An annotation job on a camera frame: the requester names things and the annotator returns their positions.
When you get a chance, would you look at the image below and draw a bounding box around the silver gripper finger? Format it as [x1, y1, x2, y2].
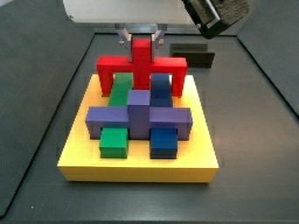
[150, 24, 167, 54]
[114, 23, 132, 56]

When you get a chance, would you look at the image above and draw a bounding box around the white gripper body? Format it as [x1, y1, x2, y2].
[62, 0, 192, 25]

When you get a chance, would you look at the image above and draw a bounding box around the red cross-shaped block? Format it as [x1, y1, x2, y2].
[96, 38, 187, 97]

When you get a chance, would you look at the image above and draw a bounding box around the yellow base board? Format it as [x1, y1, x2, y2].
[57, 75, 219, 183]

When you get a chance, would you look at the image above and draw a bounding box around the purple cross-shaped block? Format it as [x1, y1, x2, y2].
[85, 90, 192, 140]

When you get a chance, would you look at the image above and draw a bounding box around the green rectangular block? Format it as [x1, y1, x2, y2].
[98, 73, 133, 158]

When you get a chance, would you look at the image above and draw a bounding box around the blue rectangular block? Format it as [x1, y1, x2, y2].
[149, 74, 177, 159]

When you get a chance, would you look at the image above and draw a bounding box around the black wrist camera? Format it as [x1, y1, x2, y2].
[181, 0, 249, 39]

